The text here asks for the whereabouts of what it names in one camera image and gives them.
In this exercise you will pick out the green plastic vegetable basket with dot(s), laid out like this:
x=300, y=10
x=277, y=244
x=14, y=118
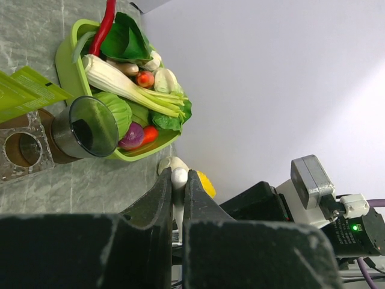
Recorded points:
x=72, y=79

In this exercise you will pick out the bok choy in basket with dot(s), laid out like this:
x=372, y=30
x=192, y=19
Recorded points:
x=126, y=43

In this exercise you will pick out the green scallion leaf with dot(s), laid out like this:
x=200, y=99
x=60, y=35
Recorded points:
x=83, y=43

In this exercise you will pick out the red chili pepper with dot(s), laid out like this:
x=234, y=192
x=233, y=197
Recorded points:
x=104, y=29

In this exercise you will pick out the dark glass cup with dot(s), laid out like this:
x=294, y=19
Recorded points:
x=86, y=129

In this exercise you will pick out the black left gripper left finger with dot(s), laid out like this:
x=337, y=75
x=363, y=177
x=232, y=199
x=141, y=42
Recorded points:
x=154, y=207

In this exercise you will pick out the brown wooden tray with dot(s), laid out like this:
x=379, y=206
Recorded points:
x=48, y=135

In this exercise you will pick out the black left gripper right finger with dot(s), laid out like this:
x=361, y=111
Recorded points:
x=199, y=206

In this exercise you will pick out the yellow cabbage by arm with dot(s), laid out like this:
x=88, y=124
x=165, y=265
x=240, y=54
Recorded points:
x=175, y=163

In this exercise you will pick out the white toothbrush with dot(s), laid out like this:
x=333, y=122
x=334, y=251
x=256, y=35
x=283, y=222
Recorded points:
x=178, y=197

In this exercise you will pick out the small red pepper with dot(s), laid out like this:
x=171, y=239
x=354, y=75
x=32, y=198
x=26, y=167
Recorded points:
x=150, y=135

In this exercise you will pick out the clear textured plastic holder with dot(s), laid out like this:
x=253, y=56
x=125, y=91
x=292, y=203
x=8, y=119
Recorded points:
x=9, y=171

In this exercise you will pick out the napa cabbage in basket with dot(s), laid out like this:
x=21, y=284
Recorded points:
x=166, y=81

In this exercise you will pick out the white mushroom in basket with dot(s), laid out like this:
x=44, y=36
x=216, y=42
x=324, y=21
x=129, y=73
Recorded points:
x=128, y=69

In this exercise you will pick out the white celery stalk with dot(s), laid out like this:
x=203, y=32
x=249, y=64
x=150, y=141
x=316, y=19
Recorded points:
x=107, y=78

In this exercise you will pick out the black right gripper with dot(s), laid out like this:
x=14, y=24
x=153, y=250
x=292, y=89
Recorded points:
x=350, y=238

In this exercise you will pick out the round green cabbage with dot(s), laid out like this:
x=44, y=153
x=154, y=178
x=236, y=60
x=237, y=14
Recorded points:
x=119, y=108

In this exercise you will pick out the purple onion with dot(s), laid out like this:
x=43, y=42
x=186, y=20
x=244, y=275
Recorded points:
x=133, y=138

